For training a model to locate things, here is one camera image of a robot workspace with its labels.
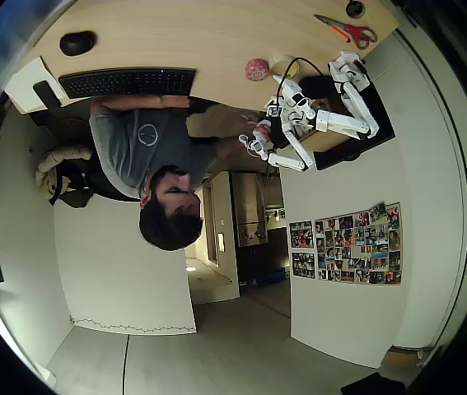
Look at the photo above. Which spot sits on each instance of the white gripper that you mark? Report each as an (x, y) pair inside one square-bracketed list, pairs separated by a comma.
[(279, 108)]

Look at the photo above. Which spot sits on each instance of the person's left forearm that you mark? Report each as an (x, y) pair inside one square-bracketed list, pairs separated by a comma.
[(130, 103)]

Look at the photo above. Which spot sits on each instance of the person's right forearm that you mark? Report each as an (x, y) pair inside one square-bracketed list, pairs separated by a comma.
[(233, 147)]

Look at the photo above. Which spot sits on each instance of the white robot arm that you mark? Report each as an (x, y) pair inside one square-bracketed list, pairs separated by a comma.
[(350, 107)]

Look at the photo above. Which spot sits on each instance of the cream roll of tape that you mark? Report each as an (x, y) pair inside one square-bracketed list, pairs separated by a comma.
[(279, 61)]

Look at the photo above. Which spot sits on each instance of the pink patterned ball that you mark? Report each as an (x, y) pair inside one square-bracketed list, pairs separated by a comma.
[(256, 70)]

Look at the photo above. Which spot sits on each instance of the person's right hand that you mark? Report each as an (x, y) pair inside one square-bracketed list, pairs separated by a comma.
[(262, 129)]

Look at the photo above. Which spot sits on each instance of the person's left hand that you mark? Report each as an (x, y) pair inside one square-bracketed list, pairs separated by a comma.
[(174, 102)]

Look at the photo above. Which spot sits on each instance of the black and white marker card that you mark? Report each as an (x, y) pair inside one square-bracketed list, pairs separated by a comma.
[(273, 110)]

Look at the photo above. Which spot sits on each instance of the black round desk grommet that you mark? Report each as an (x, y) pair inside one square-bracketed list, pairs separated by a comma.
[(356, 8)]

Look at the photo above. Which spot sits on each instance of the black flat board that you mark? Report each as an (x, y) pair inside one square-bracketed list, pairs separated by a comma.
[(384, 117)]

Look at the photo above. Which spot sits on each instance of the stainless steel fridge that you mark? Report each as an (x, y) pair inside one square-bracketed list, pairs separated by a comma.
[(251, 218)]

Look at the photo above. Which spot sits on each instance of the man in grey t-shirt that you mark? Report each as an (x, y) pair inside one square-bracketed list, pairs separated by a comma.
[(150, 140)]

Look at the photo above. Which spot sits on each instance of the small photo sheet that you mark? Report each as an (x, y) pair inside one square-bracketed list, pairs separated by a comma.
[(303, 265), (301, 234)]

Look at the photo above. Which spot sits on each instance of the black computer keyboard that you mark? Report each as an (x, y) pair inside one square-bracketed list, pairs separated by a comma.
[(128, 82)]

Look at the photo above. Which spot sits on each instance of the large photo collage poster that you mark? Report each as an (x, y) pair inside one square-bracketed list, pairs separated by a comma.
[(358, 243)]

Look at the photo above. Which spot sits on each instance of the blue crate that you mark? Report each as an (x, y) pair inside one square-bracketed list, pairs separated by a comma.
[(273, 275)]

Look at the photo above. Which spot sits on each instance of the black computer mouse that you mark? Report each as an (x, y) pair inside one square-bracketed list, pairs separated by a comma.
[(77, 42)]

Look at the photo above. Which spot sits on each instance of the beige puffer jacket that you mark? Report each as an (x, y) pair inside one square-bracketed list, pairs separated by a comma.
[(62, 161)]

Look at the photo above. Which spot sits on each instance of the white notebook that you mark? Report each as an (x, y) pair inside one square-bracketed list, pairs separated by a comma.
[(25, 84)]

